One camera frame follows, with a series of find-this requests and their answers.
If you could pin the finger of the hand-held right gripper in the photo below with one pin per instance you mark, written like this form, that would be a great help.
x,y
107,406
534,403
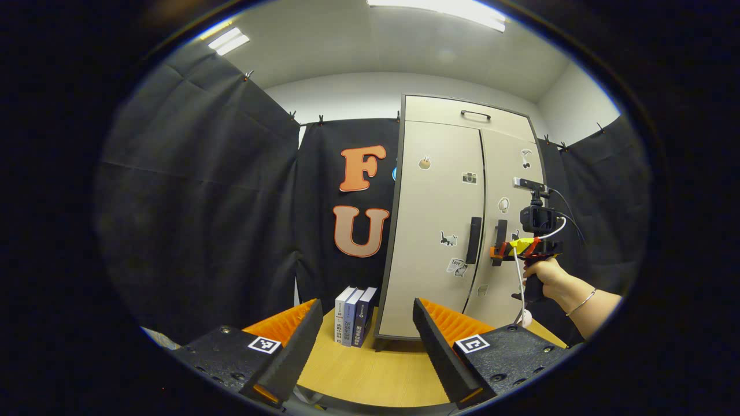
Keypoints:
x,y
500,251

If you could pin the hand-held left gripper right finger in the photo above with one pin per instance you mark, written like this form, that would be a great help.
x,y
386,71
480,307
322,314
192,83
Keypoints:
x,y
442,358

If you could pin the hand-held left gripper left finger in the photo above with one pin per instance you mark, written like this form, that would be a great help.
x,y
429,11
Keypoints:
x,y
298,355

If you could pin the beige door with headphones sticker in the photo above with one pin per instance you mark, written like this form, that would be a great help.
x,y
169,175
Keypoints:
x,y
503,173

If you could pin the beige door with camera sticker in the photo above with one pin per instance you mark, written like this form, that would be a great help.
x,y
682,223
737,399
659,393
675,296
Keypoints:
x,y
428,231

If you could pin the beige double-door shoe cabinet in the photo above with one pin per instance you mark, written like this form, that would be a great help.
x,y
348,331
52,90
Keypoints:
x,y
439,110

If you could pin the white book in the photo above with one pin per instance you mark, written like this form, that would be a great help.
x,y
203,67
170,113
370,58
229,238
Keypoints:
x,y
342,315

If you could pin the blue-grey book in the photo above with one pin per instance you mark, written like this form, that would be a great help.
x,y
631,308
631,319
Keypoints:
x,y
351,318

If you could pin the pale pink round object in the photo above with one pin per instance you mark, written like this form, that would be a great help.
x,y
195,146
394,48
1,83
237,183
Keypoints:
x,y
525,319

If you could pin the dark navy book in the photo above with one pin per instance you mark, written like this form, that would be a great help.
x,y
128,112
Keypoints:
x,y
363,318

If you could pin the black backdrop cloth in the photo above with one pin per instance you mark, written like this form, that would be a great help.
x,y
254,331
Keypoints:
x,y
202,202

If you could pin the large ceiling light panel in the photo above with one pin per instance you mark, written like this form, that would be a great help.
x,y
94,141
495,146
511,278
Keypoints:
x,y
439,11

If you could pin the narrow ceiling light strip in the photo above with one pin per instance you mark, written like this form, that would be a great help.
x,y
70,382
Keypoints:
x,y
228,41

